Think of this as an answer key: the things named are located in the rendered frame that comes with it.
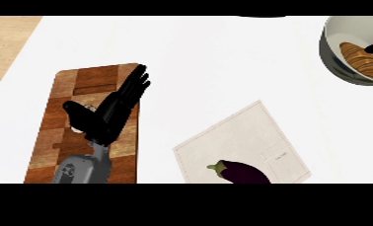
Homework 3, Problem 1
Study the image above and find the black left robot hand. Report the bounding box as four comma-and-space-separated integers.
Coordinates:
62, 63, 154, 148

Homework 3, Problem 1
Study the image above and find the brown croissant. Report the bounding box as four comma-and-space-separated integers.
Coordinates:
338, 40, 373, 80

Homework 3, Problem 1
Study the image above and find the grey white bowl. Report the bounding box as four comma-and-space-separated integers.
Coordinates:
317, 16, 373, 87

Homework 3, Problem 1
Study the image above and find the beige cloth placemat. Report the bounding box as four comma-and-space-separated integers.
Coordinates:
173, 100, 313, 185

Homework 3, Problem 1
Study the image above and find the brown wooden cutting board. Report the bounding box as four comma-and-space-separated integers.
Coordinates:
23, 62, 148, 185

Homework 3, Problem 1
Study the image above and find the dark purple eggplant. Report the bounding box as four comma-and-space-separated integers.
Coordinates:
205, 159, 273, 185

